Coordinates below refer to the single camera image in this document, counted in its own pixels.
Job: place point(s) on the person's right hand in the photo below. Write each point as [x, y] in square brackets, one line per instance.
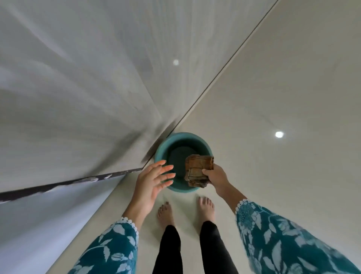
[217, 178]

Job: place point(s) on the person's left hand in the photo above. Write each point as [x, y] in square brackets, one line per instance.
[148, 185]

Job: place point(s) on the person's left little finger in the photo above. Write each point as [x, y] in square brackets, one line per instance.
[165, 185]

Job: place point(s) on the person's left middle finger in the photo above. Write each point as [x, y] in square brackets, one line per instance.
[165, 170]

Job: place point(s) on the person's right fingers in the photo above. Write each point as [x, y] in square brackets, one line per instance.
[208, 173]

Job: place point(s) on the brown cleaning cloth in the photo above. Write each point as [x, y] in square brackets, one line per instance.
[197, 170]

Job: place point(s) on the person's right forearm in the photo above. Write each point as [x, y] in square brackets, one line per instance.
[270, 234]

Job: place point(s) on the person's left forearm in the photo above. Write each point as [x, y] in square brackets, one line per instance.
[118, 240]

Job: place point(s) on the teal plastic bucket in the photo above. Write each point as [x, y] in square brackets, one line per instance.
[166, 144]

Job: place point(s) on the person's left foot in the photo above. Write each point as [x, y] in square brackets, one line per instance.
[165, 215]

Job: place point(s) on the person's foot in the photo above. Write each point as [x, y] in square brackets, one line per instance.
[206, 210]
[165, 215]

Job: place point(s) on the person's right foot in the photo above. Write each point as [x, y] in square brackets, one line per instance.
[206, 210]

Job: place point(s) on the person's left leg black trousers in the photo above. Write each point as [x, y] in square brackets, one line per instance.
[168, 251]

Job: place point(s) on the person's leg black trousers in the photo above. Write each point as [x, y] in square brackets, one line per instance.
[168, 251]
[215, 248]

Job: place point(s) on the person's right leg black trousers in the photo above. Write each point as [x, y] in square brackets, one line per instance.
[215, 248]

